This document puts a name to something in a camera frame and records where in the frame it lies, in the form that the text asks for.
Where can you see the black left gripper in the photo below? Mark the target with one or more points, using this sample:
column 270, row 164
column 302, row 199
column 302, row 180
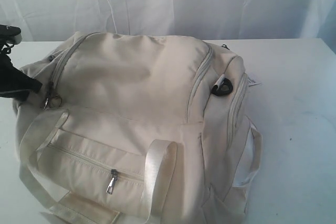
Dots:
column 14, row 83

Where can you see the cream duffel bag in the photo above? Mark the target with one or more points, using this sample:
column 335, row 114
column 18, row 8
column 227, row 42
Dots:
column 138, row 129

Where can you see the white paper hang tag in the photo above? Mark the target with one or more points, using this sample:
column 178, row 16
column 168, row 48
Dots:
column 253, row 81

